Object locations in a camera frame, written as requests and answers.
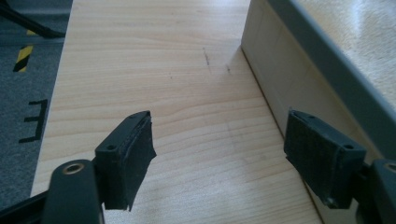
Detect beige box with grey rim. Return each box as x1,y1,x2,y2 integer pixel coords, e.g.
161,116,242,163
240,0,396,224

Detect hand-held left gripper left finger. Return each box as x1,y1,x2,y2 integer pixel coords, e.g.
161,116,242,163
93,110,158,212

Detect black stand leg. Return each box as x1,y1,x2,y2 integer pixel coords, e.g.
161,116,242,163
0,0,66,40

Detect yellow black striped floor tape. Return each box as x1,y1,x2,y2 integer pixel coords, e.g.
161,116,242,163
12,45,35,74

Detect black floor tape mark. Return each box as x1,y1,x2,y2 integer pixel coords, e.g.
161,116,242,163
18,98,50,145

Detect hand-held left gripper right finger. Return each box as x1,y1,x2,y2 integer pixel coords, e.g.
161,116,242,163
283,107,367,210

